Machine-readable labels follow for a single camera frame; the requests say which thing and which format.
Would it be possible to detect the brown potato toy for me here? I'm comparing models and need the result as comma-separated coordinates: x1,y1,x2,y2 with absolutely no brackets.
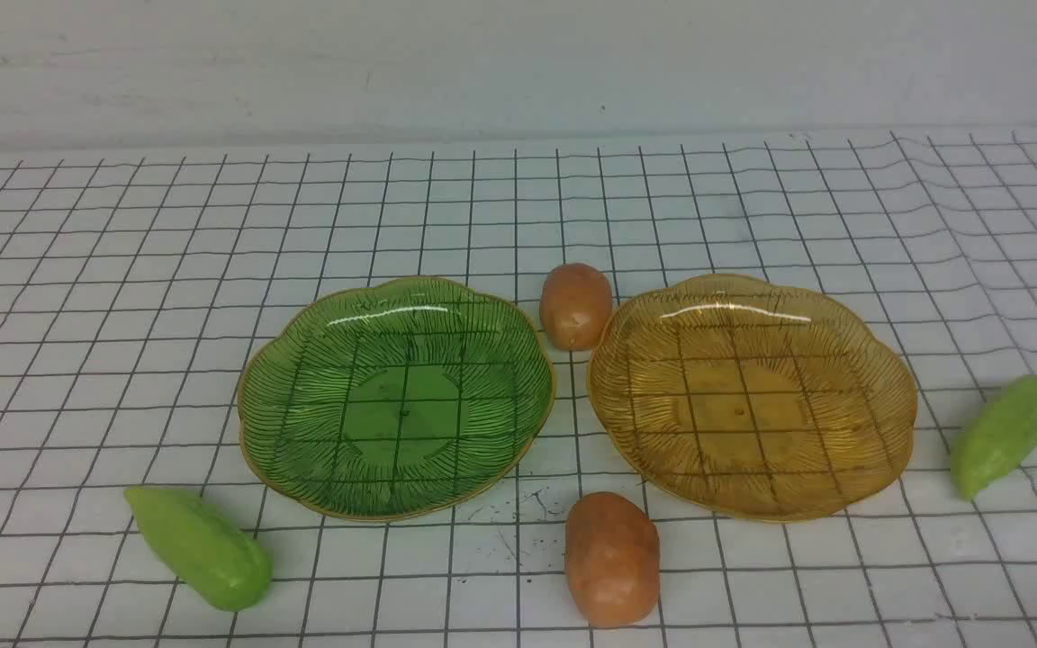
539,263,613,350
564,491,660,628

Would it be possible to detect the green cucumber toy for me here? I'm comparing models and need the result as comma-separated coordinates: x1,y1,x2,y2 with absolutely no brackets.
123,485,273,612
950,374,1037,501

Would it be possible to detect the green glass plate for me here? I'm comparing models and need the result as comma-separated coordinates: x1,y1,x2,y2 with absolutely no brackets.
236,276,556,522

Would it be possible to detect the amber glass plate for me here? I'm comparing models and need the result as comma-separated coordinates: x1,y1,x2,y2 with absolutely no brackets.
587,274,918,522

